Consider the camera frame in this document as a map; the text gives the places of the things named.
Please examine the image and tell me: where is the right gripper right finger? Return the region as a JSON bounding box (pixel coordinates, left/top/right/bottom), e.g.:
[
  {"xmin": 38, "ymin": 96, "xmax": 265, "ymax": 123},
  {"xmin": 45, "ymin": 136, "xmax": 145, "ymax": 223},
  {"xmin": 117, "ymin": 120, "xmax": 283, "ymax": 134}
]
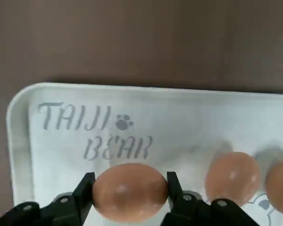
[{"xmin": 162, "ymin": 171, "xmax": 271, "ymax": 226}]

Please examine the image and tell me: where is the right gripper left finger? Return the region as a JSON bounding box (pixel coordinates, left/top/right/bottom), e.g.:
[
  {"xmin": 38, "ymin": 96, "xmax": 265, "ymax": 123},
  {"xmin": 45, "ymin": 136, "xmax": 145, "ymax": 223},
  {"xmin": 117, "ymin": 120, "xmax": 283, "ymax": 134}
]
[{"xmin": 0, "ymin": 172, "xmax": 96, "ymax": 226}]

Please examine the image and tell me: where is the brown egg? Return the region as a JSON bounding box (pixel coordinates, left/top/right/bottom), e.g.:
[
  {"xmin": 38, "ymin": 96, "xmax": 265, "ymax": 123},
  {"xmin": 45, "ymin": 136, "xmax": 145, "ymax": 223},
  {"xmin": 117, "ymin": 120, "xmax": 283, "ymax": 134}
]
[
  {"xmin": 265, "ymin": 159, "xmax": 283, "ymax": 215},
  {"xmin": 205, "ymin": 152, "xmax": 260, "ymax": 205},
  {"xmin": 92, "ymin": 163, "xmax": 168, "ymax": 217}
]

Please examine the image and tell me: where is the cream-white bear tray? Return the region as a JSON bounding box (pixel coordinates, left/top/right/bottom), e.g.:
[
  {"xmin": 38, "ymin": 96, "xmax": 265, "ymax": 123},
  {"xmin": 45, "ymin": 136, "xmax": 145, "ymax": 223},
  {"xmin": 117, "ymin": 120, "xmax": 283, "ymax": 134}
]
[{"xmin": 6, "ymin": 81, "xmax": 283, "ymax": 226}]

